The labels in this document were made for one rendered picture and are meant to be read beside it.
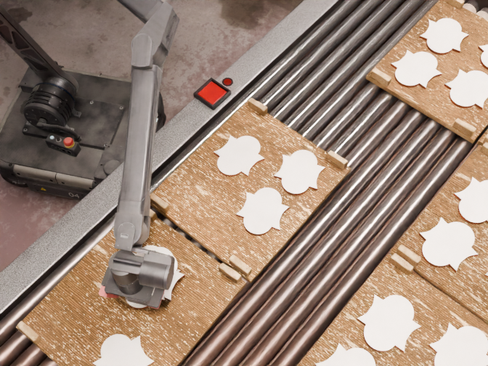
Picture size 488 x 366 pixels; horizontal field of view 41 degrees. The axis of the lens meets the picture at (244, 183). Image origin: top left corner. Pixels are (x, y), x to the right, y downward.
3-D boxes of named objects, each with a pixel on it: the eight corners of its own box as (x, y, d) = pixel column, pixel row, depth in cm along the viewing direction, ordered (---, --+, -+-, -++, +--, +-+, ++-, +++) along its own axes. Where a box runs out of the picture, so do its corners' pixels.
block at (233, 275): (218, 271, 155) (217, 266, 153) (223, 265, 156) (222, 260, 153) (237, 285, 153) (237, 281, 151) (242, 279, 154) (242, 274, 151)
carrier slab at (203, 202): (146, 201, 167) (144, 198, 165) (248, 103, 182) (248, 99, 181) (250, 284, 155) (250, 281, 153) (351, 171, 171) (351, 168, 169)
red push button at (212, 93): (197, 96, 184) (197, 93, 183) (211, 83, 187) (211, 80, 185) (213, 107, 182) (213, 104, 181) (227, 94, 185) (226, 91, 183)
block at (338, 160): (324, 158, 171) (326, 152, 169) (329, 153, 172) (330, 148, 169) (343, 171, 169) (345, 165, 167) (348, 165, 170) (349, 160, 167)
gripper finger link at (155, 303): (141, 285, 150) (135, 269, 142) (171, 292, 149) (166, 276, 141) (132, 313, 147) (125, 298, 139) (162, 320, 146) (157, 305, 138)
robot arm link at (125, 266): (112, 245, 132) (103, 270, 129) (144, 251, 131) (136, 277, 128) (118, 259, 138) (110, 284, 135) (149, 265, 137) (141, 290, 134)
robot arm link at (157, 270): (131, 222, 139) (119, 221, 130) (183, 232, 137) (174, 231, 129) (120, 278, 138) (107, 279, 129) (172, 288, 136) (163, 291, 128)
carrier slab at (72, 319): (17, 329, 150) (15, 327, 148) (138, 205, 166) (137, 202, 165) (128, 427, 139) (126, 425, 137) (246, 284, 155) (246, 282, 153)
